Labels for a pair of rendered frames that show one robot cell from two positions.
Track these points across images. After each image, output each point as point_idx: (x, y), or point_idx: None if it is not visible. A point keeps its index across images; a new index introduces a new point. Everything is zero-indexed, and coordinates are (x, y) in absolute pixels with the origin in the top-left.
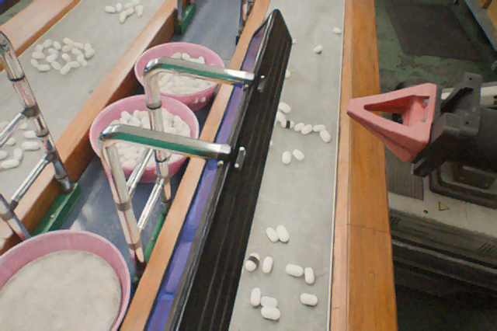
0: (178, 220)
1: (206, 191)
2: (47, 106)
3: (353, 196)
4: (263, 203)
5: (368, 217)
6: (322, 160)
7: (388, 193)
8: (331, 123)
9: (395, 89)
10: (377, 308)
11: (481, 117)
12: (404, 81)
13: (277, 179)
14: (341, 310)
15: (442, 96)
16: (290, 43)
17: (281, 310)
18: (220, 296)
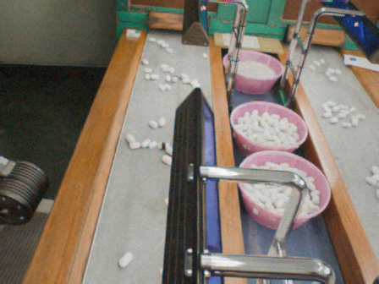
0: (218, 84)
1: None
2: (349, 142)
3: (118, 99)
4: (173, 101)
5: (111, 91)
6: (134, 126)
7: (47, 210)
8: (122, 155)
9: (32, 206)
10: (117, 65)
11: None
12: (23, 199)
13: (167, 113)
14: (133, 66)
15: (2, 158)
16: (183, 35)
17: (159, 70)
18: None
